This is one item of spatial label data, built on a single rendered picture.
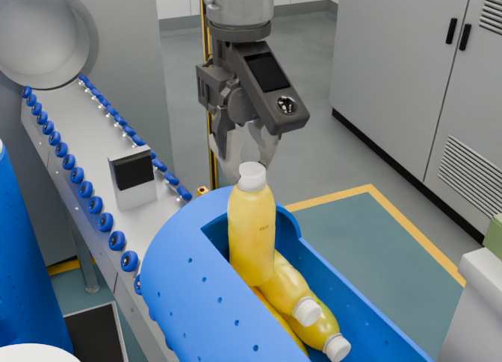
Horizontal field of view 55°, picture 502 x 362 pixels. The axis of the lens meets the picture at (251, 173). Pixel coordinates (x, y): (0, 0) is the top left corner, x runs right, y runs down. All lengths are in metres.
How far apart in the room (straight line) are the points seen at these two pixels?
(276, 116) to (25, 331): 1.30
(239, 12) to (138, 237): 0.74
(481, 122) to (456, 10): 0.53
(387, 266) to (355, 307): 1.65
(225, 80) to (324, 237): 2.02
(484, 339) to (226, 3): 0.66
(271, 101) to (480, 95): 1.98
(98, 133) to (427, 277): 1.62
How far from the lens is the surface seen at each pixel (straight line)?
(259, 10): 0.54
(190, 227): 0.73
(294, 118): 0.52
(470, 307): 0.90
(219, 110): 0.57
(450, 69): 2.58
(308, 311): 0.76
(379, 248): 2.54
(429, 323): 2.28
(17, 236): 1.49
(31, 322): 1.67
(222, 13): 0.54
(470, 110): 2.51
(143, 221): 1.21
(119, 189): 1.21
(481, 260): 0.85
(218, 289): 0.66
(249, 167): 0.65
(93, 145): 1.55
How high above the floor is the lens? 1.70
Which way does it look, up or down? 35 degrees down
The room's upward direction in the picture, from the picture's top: straight up
